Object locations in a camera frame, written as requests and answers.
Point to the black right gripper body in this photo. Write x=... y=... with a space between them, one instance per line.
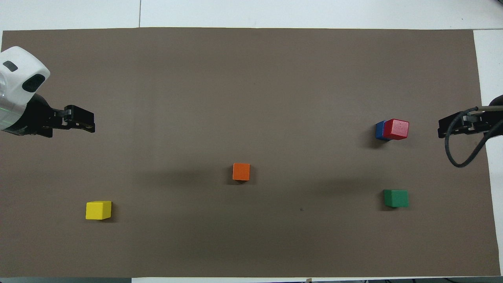
x=491 y=122

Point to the orange wooden block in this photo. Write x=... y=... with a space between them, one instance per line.
x=241 y=171

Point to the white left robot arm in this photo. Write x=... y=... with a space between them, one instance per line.
x=17 y=78

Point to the blue wooden block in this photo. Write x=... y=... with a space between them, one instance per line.
x=379 y=130

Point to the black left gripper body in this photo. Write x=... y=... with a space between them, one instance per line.
x=35 y=120

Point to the yellow wooden block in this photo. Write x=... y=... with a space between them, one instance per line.
x=98 y=210

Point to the green wooden block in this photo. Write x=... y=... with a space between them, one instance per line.
x=396 y=198

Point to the red wooden block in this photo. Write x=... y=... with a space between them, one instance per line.
x=397 y=129

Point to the brown table mat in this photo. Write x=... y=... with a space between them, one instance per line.
x=251 y=78

